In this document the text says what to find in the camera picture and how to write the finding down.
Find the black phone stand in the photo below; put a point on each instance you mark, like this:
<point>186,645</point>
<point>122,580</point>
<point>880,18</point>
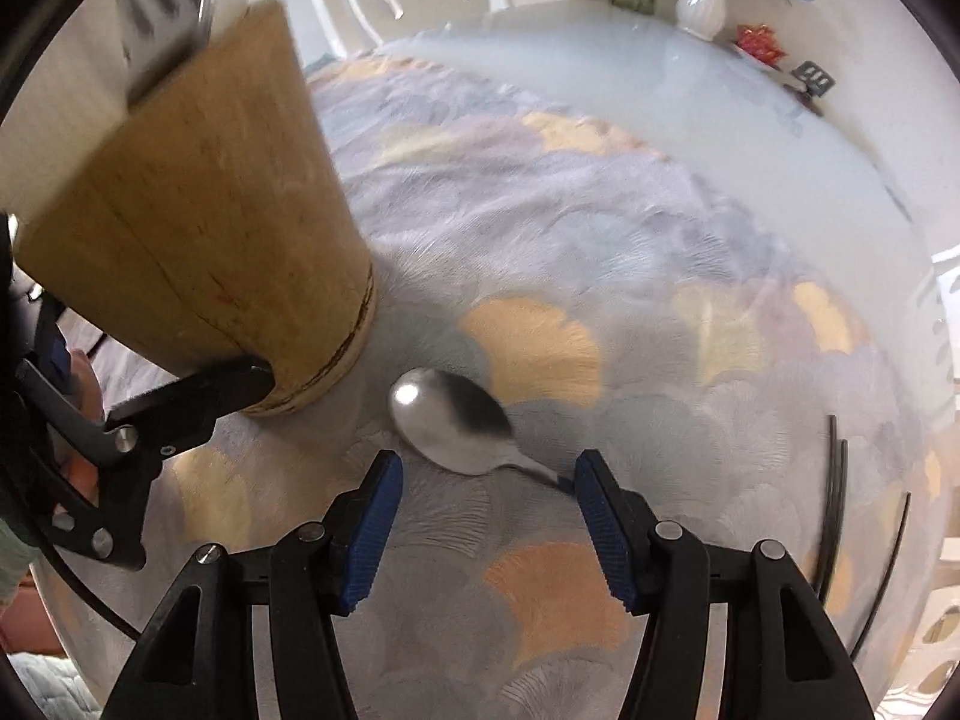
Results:
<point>808,83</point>

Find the person left hand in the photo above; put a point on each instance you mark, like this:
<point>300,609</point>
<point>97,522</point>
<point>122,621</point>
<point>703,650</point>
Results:
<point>88,398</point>

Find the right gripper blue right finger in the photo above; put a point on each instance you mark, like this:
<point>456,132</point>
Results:
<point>618,522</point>

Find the red lidded teacup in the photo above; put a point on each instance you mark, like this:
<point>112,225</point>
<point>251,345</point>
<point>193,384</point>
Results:
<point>759,44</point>

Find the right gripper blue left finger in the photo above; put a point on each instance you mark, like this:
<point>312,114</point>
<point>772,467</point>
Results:
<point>357,527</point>

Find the white rice paddle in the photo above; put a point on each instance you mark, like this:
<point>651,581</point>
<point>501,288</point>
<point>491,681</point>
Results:
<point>157,37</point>

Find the steel spoon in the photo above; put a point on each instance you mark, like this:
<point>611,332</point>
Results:
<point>456,424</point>

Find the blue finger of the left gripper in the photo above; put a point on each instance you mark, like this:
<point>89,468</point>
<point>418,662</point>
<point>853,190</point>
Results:
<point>182,414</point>

